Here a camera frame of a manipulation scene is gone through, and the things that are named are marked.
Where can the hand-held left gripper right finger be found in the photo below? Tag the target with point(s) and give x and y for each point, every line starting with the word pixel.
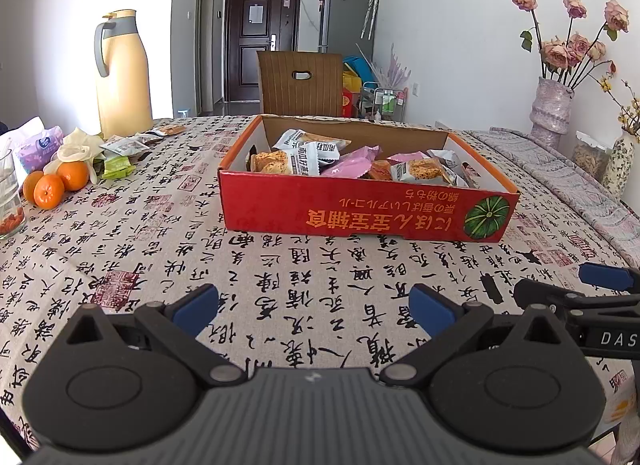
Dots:
pixel 430 310

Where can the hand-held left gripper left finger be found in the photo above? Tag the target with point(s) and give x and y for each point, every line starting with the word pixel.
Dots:
pixel 195 310

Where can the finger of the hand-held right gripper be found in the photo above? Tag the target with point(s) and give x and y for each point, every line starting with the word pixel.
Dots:
pixel 535 292
pixel 607 276

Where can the red cardboard box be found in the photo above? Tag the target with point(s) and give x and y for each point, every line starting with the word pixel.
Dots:
pixel 270 205

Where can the orange yellow-edged snack packet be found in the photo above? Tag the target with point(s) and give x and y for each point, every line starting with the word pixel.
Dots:
pixel 381 171

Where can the pink snack packet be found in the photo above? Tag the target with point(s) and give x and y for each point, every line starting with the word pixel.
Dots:
pixel 350 165
pixel 405 157

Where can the calligraphy printed tablecloth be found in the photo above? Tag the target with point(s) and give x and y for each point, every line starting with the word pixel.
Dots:
pixel 200 255

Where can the grey patterned cloth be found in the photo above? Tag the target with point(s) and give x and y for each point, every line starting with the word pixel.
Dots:
pixel 565 195

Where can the white floral vase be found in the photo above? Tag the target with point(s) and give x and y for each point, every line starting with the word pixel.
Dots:
pixel 617 167

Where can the clear storage jar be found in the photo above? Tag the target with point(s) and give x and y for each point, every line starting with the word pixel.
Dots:
pixel 590 160

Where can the yellow flower branches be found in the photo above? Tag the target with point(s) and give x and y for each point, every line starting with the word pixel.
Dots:
pixel 632 117

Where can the small green snack packet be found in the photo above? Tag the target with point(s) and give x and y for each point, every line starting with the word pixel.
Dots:
pixel 117 167

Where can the pink textured vase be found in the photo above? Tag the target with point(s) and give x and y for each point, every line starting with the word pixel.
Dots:
pixel 550 112

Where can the small white snack packet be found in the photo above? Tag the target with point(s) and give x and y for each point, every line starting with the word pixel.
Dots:
pixel 125 146
pixel 147 137

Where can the small orange snack packet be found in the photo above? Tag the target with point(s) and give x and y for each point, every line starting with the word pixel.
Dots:
pixel 170 130

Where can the orange fruit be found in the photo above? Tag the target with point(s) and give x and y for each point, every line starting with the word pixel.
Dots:
pixel 72 175
pixel 50 192
pixel 30 187

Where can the clear drinking glass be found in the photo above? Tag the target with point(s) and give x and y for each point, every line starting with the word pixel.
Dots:
pixel 10 195

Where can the red gift box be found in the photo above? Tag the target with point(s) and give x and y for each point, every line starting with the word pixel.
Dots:
pixel 350 104

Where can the purple tissue pack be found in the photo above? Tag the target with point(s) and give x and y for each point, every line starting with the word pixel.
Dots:
pixel 40 147

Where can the pink rose bouquet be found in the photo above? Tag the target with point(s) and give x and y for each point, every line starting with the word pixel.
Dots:
pixel 557 52

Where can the yellow thermos jug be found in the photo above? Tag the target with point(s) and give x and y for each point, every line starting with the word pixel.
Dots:
pixel 125 90

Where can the brown wooden chair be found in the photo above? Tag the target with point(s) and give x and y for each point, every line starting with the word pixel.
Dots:
pixel 280 95

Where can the pale dried flowers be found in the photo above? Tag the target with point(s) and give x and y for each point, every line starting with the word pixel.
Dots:
pixel 392 70

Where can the white plastic bag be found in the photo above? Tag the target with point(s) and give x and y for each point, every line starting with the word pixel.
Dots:
pixel 25 127

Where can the dark entrance door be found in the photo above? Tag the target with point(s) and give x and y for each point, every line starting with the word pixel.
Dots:
pixel 240 60

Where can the blue plastic item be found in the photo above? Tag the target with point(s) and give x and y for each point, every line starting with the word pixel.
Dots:
pixel 356 66

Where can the grey interior door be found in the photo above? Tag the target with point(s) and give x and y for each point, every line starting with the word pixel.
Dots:
pixel 206 45

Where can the grey refrigerator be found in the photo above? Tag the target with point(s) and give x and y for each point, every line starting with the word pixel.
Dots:
pixel 332 25

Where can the white folded umbrella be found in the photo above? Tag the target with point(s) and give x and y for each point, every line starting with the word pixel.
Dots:
pixel 371 10

